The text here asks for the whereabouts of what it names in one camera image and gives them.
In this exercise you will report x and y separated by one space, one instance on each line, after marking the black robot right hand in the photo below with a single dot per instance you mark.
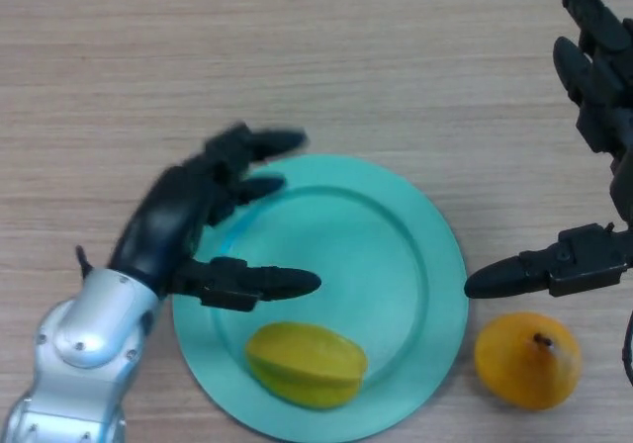
608 97

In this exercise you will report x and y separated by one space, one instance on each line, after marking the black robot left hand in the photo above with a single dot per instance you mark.
163 225

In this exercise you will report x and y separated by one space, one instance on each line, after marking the yellow green starfruit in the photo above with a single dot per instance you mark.
306 364

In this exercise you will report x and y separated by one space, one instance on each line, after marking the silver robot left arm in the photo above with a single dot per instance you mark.
84 354

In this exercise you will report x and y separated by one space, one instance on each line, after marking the teal round plate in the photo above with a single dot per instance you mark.
376 245

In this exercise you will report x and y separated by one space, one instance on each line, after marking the orange yellow pear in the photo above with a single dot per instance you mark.
524 364

